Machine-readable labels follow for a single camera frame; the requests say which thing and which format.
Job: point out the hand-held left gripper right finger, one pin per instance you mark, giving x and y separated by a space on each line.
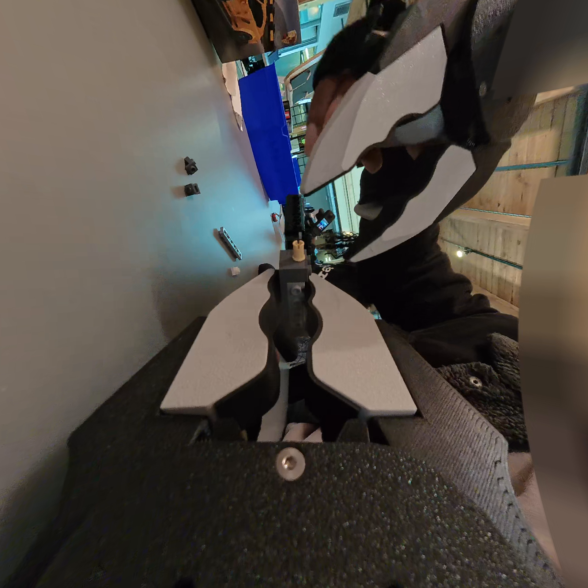
358 358

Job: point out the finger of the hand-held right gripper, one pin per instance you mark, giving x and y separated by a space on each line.
367 119
432 197

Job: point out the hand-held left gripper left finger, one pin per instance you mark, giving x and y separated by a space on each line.
220 358

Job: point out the black toy brick car chassis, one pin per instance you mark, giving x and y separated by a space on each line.
294 271

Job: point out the person's right forearm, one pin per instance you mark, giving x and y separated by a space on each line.
413 285

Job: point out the grey desk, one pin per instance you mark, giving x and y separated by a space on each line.
92 183

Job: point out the person's right hand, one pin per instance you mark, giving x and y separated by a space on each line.
328 105

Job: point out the blue storage bin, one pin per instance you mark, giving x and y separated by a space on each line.
268 138

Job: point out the long grey brick plate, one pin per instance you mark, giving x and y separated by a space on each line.
229 243

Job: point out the black toy set box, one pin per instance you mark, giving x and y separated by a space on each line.
239 27

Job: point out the dark grey small brick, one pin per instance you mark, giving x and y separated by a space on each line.
192 189
189 165

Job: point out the wall spotlight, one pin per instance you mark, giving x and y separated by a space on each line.
459 252

